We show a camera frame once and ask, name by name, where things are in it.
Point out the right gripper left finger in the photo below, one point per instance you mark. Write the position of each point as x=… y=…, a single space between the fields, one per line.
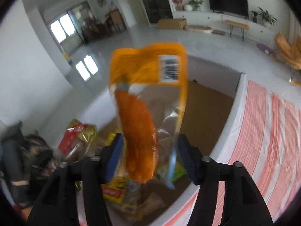
x=57 y=202

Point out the green cracker packet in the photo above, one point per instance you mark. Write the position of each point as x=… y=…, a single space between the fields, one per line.
x=170 y=176

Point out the orange snack bag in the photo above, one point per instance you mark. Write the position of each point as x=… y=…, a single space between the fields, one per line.
x=149 y=88

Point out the yellow chicken snack bag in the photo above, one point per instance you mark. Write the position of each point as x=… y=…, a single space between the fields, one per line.
x=116 y=176

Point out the brown nut snack bag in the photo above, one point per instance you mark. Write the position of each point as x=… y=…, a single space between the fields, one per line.
x=77 y=140

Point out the orange lounge chair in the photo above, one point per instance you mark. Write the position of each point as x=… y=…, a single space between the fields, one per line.
x=291 y=54

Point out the white tv cabinet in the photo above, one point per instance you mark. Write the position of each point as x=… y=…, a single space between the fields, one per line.
x=256 y=32

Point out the potted green plant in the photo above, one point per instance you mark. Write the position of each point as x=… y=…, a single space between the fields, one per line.
x=267 y=17

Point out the brown cardboard box on floor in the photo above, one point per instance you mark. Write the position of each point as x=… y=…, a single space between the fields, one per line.
x=172 y=24

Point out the black television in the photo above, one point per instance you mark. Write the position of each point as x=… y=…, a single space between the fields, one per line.
x=238 y=7

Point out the red flower vase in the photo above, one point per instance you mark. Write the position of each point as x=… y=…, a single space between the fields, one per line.
x=178 y=5

